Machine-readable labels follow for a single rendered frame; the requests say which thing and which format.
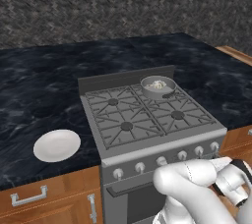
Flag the wooden cupboard door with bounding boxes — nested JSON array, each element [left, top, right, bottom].
[[0, 197, 103, 224]]

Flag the silver stove knob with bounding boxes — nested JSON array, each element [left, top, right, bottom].
[[210, 140, 221, 152], [194, 145, 205, 157], [176, 149, 188, 161], [112, 167, 124, 181], [156, 155, 168, 167], [134, 161, 147, 175]]

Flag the white round plate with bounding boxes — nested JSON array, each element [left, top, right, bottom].
[[32, 129, 82, 163]]

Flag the wooden drawer front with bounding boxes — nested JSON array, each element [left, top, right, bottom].
[[0, 165, 102, 217], [219, 125, 252, 153]]

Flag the dark oven door handle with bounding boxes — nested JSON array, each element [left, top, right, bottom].
[[104, 180, 159, 198]]

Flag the grey metal pot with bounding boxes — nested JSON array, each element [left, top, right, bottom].
[[140, 75, 178, 100]]

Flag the grey gas stove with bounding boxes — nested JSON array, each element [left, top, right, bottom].
[[77, 64, 228, 224]]

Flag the pale food pieces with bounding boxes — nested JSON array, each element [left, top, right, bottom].
[[146, 80, 167, 91]]

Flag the wooden cabinet top edge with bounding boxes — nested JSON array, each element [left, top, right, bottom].
[[215, 45, 252, 68]]

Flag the grey oven door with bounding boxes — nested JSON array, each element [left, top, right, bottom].
[[102, 177, 171, 224]]

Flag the silver cupboard door handle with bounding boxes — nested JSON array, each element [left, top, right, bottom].
[[87, 193, 98, 224]]

